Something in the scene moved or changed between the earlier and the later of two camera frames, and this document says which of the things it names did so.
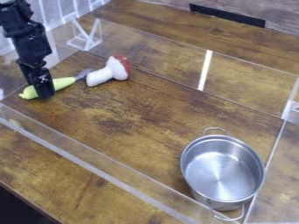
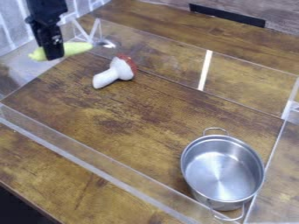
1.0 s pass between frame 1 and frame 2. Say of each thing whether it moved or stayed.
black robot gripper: moved
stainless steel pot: stayed
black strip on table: stayed
